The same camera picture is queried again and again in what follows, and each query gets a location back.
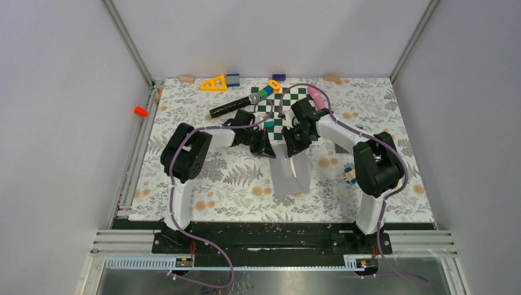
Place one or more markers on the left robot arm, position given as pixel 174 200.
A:
pixel 185 153

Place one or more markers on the wooden cylinder block right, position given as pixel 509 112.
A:
pixel 331 78

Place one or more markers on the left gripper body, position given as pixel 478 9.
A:
pixel 257 138

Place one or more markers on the purple lego brick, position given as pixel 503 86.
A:
pixel 279 77

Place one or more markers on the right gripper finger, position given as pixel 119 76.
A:
pixel 298 148
pixel 290 148

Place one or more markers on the teal cube block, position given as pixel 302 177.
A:
pixel 269 125

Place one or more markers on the yellow triangle toy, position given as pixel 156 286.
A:
pixel 215 84

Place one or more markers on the orange cap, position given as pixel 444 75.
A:
pixel 140 111

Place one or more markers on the beige toy car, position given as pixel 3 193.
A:
pixel 350 175

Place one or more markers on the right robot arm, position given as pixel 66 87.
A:
pixel 377 165

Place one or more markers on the colourful block chain toy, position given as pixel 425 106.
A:
pixel 272 87

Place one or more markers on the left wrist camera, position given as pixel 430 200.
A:
pixel 260 121

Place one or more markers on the wooden cylinder block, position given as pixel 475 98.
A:
pixel 331 78
pixel 186 79

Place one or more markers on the blue lego brick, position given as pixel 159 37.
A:
pixel 232 80

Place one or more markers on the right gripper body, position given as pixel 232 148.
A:
pixel 297 135

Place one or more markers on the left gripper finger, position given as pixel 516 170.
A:
pixel 267 150
pixel 258 149

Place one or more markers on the black toy microphone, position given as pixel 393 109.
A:
pixel 235 105

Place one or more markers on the floral table cloth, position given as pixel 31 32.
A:
pixel 235 185

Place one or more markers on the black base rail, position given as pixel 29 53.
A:
pixel 261 244

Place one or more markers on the grey lego baseplate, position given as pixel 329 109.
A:
pixel 340 150

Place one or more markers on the wooden cylinder block left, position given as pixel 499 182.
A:
pixel 186 79

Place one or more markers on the green white chessboard mat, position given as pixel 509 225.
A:
pixel 280 104

